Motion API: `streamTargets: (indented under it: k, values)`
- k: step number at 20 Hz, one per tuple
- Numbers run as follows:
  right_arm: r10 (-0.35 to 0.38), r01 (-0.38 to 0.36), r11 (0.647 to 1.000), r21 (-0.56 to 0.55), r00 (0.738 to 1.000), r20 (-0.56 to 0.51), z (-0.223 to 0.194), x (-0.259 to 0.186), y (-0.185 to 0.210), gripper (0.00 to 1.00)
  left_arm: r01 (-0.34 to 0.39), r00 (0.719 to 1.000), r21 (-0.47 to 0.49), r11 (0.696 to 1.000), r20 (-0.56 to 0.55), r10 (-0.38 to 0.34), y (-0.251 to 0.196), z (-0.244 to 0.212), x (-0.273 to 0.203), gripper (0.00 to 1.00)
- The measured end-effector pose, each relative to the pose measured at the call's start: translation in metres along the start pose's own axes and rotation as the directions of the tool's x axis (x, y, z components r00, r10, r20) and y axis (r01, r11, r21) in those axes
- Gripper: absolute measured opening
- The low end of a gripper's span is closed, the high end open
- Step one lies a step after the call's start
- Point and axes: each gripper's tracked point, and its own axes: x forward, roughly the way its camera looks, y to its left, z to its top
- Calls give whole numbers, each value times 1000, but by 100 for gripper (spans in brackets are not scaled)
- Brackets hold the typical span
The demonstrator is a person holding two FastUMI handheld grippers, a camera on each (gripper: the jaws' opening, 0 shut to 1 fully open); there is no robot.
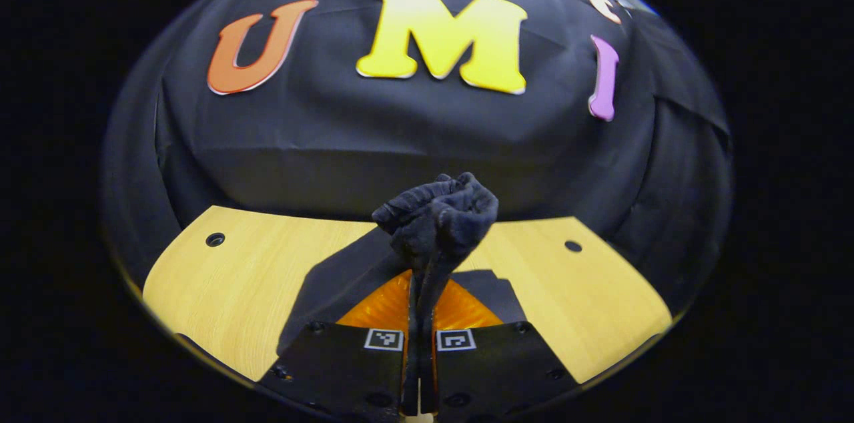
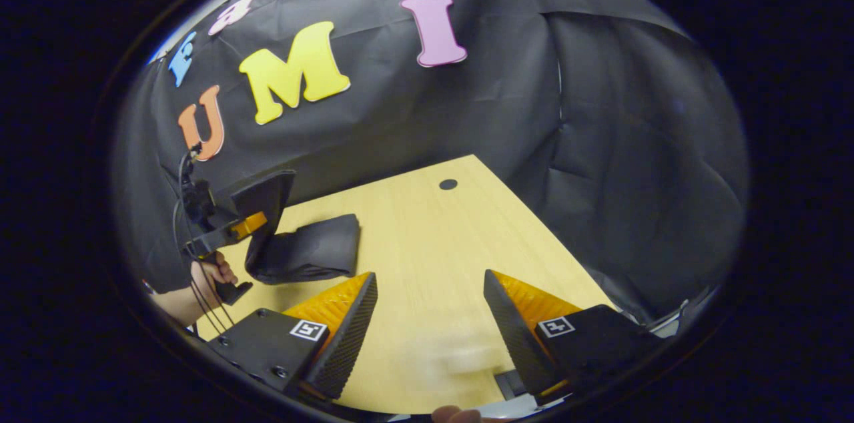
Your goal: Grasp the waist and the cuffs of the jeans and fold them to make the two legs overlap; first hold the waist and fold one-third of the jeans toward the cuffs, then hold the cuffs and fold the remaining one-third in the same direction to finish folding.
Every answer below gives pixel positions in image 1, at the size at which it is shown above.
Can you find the black backdrop cloth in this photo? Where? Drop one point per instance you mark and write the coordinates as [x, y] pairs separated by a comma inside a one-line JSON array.
[[400, 129]]

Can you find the black jeans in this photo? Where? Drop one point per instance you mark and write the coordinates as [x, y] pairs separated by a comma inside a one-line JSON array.
[[440, 216]]

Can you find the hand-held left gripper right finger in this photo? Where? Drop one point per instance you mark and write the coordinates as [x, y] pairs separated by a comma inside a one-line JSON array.
[[429, 356]]

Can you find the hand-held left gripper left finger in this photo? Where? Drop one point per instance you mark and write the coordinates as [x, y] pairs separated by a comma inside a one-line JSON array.
[[411, 356]]

